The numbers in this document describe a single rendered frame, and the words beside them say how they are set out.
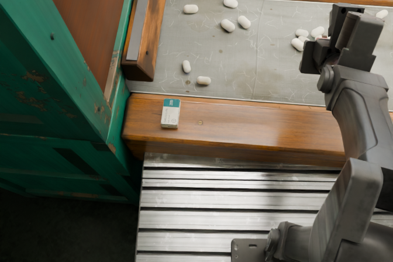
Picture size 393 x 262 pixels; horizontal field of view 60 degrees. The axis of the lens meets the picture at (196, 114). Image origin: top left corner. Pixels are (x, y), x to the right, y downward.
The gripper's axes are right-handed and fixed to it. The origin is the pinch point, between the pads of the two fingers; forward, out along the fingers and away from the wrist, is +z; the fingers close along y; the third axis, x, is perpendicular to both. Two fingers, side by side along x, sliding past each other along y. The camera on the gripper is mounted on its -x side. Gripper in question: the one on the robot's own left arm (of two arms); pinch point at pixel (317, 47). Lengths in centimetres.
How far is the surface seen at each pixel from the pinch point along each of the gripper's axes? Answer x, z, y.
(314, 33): -0.9, 9.8, -1.7
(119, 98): 10.2, -12.7, 40.7
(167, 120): 14.5, -12.4, 30.8
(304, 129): 15.2, -10.1, 2.1
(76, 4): -10, -26, 42
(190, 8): -4.2, 13.4, 29.1
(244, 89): 10.7, -1.1, 14.6
